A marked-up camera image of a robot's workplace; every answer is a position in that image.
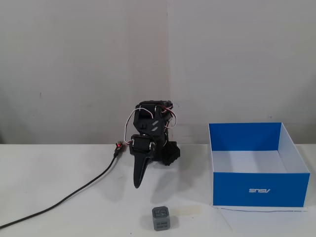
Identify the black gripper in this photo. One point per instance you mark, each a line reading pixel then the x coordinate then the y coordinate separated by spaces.
pixel 141 146

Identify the gray cube block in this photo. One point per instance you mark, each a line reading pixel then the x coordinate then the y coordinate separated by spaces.
pixel 161 218

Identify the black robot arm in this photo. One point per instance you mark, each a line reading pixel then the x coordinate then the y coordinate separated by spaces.
pixel 148 123

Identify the blue and white cardboard box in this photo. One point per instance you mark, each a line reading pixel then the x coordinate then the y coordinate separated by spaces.
pixel 259 188

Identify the small controller board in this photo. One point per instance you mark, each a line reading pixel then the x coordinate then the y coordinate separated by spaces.
pixel 119 145

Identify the clear tape strip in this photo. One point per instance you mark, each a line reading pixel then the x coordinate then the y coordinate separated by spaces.
pixel 186 209

